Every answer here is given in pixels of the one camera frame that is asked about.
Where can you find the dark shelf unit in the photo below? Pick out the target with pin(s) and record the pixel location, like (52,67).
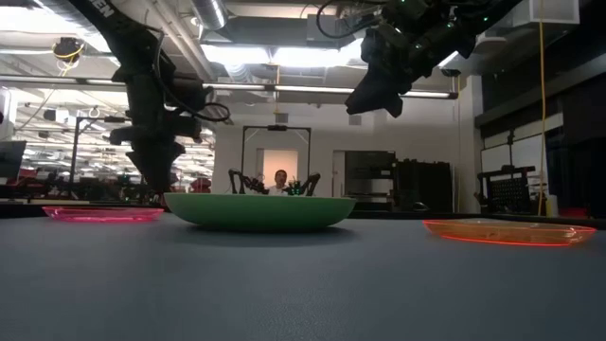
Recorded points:
(369,166)

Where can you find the black background rig frame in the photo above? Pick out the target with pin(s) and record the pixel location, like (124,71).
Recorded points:
(277,128)

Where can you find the round silver air duct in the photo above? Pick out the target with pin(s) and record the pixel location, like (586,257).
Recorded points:
(210,14)

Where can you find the white wall board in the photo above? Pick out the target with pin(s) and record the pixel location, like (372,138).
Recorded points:
(497,158)

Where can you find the pink translucent plastic plate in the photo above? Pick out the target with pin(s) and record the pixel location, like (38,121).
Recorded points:
(94,215)

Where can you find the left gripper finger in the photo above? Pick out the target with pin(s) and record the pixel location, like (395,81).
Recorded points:
(158,166)

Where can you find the black pole stand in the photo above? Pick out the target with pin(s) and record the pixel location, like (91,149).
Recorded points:
(511,147)

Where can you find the grey rectangular air duct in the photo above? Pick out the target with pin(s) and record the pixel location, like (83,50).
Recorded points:
(284,30)

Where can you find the black background robot arm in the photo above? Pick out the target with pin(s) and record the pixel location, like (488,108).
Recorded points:
(234,180)
(310,184)

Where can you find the black perforated rack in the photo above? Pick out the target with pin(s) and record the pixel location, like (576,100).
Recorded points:
(506,194)

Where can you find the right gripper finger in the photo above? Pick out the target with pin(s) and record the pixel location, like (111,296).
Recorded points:
(367,100)
(397,99)

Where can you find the grey wall vent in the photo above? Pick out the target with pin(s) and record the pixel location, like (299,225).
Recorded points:
(355,120)
(281,118)

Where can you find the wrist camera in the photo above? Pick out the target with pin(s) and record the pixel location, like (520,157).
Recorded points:
(189,92)
(381,47)

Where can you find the black metal frame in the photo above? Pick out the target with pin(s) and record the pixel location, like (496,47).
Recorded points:
(75,151)

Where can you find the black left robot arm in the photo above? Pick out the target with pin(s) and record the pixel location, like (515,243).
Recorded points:
(128,42)

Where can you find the black cabinet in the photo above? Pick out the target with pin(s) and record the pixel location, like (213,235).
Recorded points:
(426,187)

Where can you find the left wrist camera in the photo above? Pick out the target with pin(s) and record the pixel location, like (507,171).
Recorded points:
(189,92)

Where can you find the green plastic plate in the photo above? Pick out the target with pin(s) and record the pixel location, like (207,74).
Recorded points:
(260,213)

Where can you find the dark monitor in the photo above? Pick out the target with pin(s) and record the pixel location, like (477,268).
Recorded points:
(12,163)

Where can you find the red chair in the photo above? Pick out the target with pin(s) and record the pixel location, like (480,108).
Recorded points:
(201,184)

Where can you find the black dome camera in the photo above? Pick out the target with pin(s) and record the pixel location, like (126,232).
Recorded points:
(450,72)

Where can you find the long ceiling light fixture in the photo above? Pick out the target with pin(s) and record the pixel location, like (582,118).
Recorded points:
(312,89)

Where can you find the white container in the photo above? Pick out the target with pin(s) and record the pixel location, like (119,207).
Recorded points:
(552,206)

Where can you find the person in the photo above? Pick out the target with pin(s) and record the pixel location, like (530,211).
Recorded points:
(280,180)

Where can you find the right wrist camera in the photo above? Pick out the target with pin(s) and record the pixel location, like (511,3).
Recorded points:
(381,47)

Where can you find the orange translucent plastic plate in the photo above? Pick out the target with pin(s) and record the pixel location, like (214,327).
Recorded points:
(506,233)

